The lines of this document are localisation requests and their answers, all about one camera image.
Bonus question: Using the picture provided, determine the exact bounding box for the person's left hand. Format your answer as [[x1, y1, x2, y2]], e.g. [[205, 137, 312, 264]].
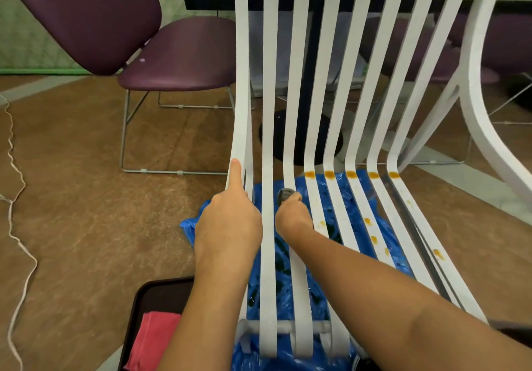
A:
[[193, 158, 264, 286]]

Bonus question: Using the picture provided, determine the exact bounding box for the person's right hand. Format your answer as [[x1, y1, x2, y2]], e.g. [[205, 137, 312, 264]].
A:
[[274, 191, 315, 244]]

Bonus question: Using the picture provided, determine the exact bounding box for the white slatted chair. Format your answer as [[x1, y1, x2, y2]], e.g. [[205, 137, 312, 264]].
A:
[[226, 0, 532, 360]]

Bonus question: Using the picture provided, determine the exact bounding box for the person's left forearm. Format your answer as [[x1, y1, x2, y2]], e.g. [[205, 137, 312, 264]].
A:
[[157, 275, 252, 371]]

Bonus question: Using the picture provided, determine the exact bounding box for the person's right forearm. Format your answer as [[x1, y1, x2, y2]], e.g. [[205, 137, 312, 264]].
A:
[[293, 227, 532, 371]]

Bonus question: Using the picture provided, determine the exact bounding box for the purple lounge chair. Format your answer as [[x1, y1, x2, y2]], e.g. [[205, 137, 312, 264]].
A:
[[0, 0, 238, 175], [359, 11, 532, 166]]

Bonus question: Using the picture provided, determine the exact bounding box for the blue plastic sheet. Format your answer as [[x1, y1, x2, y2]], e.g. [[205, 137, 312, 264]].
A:
[[180, 170, 416, 371]]

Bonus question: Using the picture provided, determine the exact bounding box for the black round table base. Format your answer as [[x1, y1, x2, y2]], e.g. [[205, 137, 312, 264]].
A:
[[258, 108, 346, 167]]

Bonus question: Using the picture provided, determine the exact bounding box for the dark brown tray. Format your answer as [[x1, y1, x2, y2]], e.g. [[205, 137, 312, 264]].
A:
[[117, 276, 196, 371]]

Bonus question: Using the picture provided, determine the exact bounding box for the pink cloth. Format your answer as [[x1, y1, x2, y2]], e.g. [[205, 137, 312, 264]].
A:
[[124, 311, 183, 371]]

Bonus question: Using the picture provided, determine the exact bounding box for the white cord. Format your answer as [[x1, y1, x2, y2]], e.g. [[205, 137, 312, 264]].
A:
[[0, 94, 38, 371]]

